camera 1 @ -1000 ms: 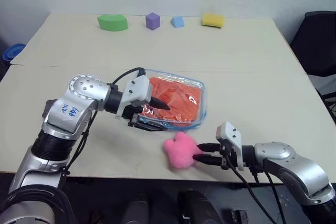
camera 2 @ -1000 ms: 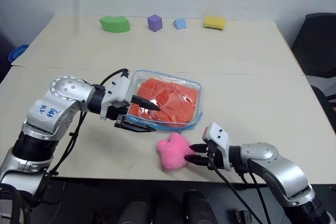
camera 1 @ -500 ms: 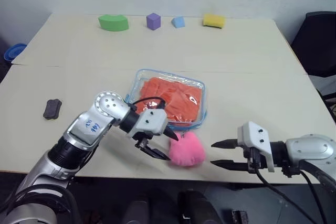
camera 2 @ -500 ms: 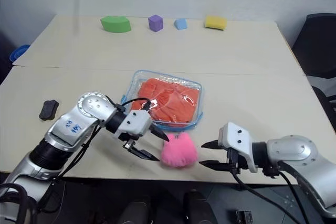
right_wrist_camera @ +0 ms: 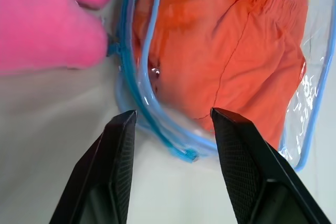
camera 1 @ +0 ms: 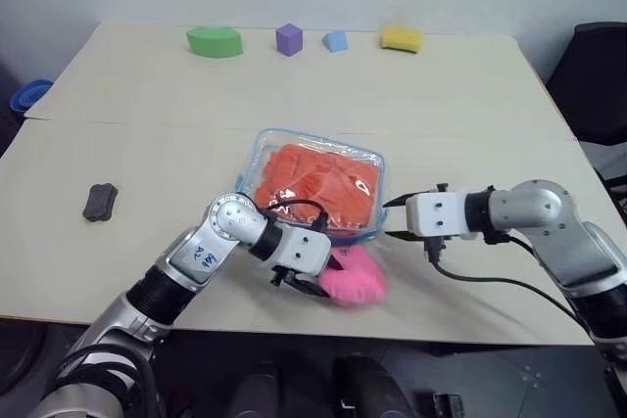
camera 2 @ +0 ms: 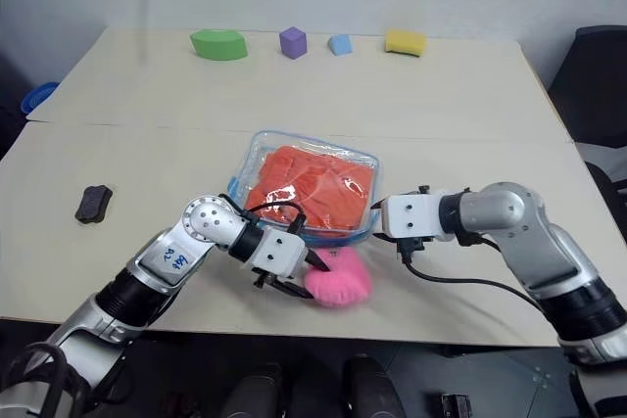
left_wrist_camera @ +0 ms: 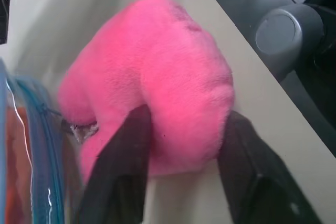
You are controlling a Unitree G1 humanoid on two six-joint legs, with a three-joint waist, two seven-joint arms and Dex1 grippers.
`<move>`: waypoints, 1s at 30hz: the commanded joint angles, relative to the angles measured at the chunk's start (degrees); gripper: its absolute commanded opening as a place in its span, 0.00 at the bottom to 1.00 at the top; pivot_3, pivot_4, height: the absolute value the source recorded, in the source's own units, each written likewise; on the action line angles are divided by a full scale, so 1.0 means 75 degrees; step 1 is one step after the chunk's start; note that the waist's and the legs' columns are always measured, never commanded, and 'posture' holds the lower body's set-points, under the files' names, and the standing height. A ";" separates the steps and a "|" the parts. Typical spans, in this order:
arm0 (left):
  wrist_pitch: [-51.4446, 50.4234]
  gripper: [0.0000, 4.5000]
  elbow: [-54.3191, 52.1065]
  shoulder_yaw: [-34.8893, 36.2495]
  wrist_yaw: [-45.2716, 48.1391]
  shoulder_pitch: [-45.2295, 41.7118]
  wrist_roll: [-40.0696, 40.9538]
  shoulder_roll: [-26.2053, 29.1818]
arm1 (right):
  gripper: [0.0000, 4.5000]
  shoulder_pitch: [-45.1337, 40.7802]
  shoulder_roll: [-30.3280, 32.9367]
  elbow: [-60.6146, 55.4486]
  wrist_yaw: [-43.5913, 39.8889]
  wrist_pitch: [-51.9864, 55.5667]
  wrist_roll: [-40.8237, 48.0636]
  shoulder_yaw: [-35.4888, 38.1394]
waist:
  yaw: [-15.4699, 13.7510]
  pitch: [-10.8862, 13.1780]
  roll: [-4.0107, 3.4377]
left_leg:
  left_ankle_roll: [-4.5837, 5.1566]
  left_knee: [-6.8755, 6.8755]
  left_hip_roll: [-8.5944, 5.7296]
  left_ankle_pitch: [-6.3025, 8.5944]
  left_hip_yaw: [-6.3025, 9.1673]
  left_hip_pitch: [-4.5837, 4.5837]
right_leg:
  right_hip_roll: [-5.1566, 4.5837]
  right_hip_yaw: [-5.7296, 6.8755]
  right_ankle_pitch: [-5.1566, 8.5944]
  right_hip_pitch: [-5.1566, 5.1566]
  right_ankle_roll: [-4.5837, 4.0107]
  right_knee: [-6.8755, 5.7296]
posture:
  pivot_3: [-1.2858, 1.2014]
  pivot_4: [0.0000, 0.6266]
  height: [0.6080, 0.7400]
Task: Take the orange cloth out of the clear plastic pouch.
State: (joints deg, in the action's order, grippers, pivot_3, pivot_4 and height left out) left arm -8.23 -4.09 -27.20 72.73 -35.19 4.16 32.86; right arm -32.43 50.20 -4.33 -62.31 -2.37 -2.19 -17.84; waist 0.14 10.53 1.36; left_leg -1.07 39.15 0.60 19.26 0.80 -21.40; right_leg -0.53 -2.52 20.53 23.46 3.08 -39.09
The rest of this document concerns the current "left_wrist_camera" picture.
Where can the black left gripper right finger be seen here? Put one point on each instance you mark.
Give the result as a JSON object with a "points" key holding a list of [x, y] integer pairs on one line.
{"points": [[252, 171]]}

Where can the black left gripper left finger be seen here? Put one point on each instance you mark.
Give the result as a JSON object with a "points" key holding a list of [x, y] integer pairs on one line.
{"points": [[123, 161]]}

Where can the pink plush cloth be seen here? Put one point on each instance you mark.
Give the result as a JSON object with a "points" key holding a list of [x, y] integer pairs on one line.
{"points": [[160, 82]]}

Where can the clear pouch with blue zipper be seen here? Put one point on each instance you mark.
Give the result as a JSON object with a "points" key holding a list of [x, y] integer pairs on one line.
{"points": [[39, 142]]}

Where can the orange cloth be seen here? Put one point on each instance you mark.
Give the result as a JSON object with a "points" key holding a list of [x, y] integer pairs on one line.
{"points": [[17, 161]]}

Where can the grey robot body joint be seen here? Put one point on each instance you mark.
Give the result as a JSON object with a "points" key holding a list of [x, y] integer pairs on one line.
{"points": [[286, 37]]}

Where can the dark object at table edge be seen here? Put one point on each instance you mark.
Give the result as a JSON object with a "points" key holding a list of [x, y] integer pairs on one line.
{"points": [[4, 6]]}

